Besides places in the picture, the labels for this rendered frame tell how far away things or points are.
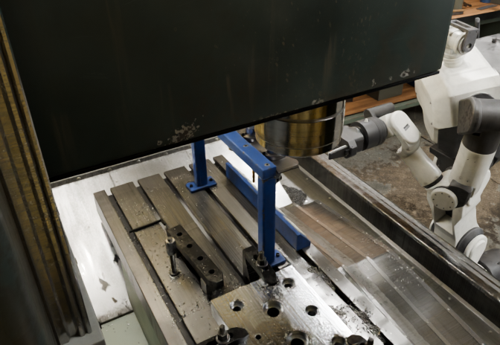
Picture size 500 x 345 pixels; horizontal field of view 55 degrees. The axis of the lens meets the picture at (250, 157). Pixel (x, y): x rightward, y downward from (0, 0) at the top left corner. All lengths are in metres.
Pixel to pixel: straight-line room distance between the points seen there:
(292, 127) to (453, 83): 0.74
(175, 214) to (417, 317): 0.79
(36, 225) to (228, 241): 1.01
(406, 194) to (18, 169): 2.98
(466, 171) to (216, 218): 0.75
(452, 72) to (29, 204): 1.23
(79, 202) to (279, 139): 1.19
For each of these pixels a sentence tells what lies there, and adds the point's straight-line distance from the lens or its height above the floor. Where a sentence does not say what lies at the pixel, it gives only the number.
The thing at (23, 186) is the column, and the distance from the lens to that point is 0.48.
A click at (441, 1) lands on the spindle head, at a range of 0.82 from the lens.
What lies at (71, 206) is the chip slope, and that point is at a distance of 1.87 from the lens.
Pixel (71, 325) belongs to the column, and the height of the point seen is 1.43.
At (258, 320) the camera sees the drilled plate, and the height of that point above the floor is 0.99.
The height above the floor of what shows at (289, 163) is 1.22.
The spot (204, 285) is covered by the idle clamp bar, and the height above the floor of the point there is 0.93.
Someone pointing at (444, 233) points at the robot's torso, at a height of 0.66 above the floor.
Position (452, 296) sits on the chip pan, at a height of 0.68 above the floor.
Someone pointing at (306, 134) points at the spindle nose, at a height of 1.49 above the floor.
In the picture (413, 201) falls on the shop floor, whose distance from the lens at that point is 3.26.
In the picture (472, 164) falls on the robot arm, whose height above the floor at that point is 1.16.
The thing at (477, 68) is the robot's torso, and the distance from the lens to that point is 1.51.
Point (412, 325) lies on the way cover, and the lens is 1.53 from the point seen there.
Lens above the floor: 1.87
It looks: 32 degrees down
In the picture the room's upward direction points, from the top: 1 degrees counter-clockwise
